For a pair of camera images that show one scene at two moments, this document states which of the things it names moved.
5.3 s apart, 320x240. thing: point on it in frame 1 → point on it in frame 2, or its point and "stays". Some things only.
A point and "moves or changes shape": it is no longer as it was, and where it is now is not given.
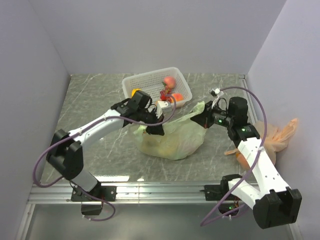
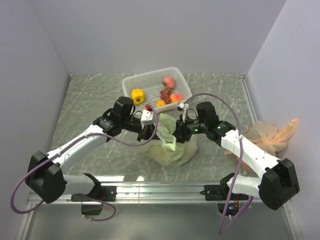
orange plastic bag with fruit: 275,139 stays
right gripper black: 205,118 → 181,132
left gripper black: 155,130 → 146,133
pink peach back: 169,81 stays
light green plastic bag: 182,138 moves or changes shape
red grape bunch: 164,93 stays
